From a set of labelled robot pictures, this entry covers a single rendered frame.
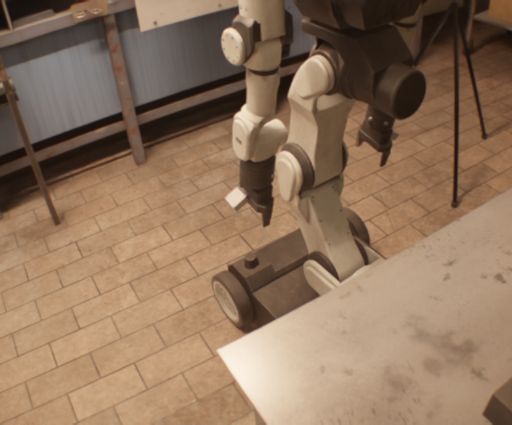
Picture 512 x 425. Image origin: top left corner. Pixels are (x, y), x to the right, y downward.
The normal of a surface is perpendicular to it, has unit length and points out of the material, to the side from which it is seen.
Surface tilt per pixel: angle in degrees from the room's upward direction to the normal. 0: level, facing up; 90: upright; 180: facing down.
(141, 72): 90
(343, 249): 46
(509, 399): 0
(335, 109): 100
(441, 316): 0
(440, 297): 0
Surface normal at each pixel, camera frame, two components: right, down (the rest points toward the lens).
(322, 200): 0.43, 0.03
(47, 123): 0.49, 0.51
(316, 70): -0.84, 0.40
